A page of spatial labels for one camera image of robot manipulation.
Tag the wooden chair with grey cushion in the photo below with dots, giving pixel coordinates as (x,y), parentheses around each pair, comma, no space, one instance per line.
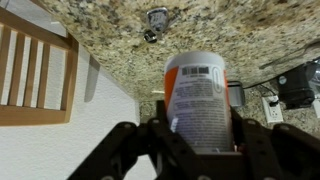
(29,76)

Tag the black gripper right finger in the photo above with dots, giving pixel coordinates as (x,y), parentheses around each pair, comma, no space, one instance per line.
(284,152)

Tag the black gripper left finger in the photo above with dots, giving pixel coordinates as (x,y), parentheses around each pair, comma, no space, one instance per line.
(175,160)

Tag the white orange labelled bottle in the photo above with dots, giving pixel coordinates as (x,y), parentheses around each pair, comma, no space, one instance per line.
(196,101)

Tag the white wall power outlet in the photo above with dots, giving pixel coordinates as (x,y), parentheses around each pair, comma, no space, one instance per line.
(272,109)

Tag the black coffee maker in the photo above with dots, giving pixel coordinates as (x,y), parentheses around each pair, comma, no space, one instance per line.
(293,86)

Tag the keys on counter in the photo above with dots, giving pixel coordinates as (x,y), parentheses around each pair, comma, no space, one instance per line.
(158,20)

